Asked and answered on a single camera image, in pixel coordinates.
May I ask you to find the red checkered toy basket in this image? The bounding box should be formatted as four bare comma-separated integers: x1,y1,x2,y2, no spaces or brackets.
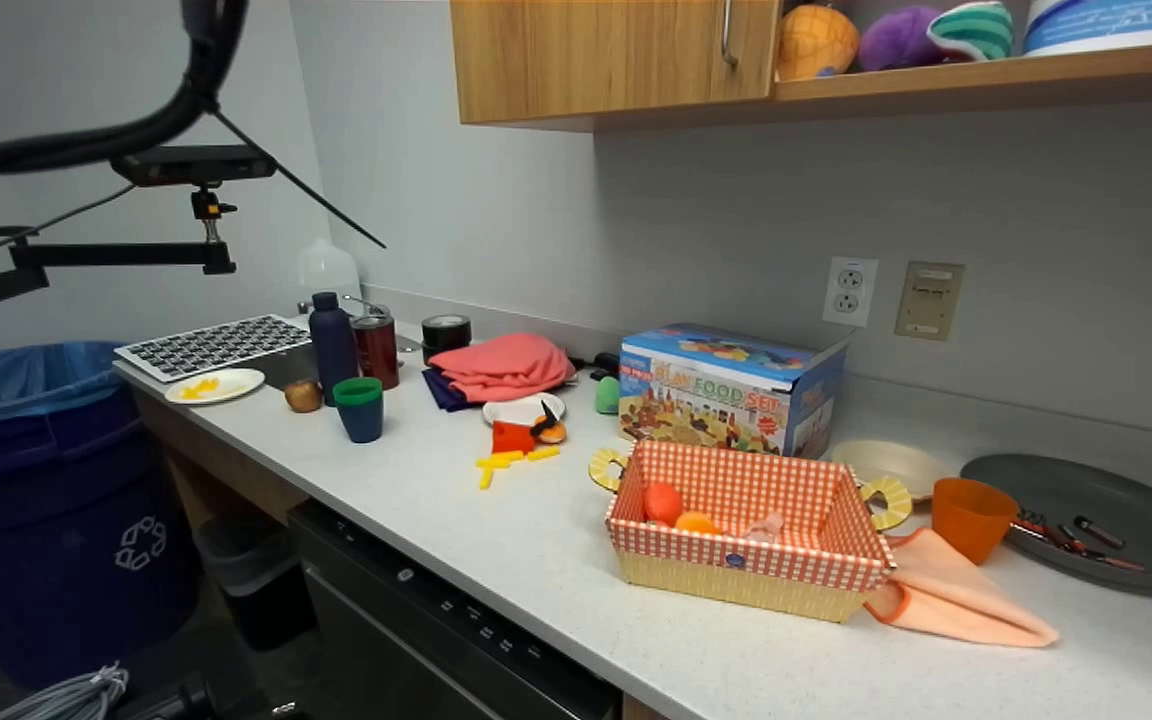
603,438,895,621

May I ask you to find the wooden overhead cabinet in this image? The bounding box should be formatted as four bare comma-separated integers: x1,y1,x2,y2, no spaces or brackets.
449,0,1152,129

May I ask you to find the purple plush toy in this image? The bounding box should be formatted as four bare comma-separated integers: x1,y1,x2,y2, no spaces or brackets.
854,5,941,73

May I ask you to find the striped watermelon plush toy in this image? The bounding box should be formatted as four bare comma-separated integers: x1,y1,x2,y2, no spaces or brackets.
929,0,1017,62

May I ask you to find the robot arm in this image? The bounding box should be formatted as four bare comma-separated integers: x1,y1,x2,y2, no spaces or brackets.
0,0,247,175

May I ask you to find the red strawberry plush toy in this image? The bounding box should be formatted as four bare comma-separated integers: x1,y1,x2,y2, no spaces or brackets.
642,483,682,525

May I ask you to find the orange plush toy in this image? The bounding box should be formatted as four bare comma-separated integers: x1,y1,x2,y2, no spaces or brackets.
672,510,724,534

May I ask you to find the orange plush in cabinet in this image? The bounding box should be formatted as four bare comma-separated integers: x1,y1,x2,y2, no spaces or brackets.
780,5,861,79

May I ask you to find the pink folded cloth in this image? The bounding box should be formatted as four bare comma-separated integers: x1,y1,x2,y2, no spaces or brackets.
422,333,573,402

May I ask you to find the red toy fries holder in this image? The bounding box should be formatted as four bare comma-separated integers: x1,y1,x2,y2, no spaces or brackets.
485,392,566,451

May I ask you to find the dark red can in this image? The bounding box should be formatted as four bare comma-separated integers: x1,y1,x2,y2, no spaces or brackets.
356,309,399,388

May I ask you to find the blue toy food box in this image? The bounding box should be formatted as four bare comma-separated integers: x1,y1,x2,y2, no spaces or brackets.
620,323,843,454

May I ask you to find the blue cup green rim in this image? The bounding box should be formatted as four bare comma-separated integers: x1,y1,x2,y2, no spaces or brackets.
331,376,383,443

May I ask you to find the dark blue bottle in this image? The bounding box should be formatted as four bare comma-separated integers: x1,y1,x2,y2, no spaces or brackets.
306,293,356,392

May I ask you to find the black dishwasher front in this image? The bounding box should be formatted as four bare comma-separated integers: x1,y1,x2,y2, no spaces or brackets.
286,498,620,720

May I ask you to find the computer keyboard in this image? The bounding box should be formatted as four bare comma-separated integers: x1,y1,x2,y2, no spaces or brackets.
116,313,312,382

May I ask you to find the white plate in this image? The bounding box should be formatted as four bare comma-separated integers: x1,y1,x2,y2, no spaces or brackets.
163,367,263,406

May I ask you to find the orange plastic cup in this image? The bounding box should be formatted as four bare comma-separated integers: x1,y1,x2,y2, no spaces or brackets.
933,480,1019,562

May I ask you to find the grey round pan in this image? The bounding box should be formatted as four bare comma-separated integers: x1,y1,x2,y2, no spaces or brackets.
963,451,1152,595

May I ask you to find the blue recycling bin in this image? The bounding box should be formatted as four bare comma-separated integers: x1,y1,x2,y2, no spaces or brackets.
0,340,198,684

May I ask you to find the white wall outlet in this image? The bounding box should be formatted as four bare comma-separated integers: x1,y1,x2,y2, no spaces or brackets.
822,255,880,326

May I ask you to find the beige wall switch plate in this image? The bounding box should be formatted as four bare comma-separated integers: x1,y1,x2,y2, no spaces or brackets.
895,259,963,340

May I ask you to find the black stereo camera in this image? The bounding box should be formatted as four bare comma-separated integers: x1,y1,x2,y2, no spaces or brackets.
113,142,275,186

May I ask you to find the black camera tripod arm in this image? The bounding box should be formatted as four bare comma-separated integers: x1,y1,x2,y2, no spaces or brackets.
0,184,235,299

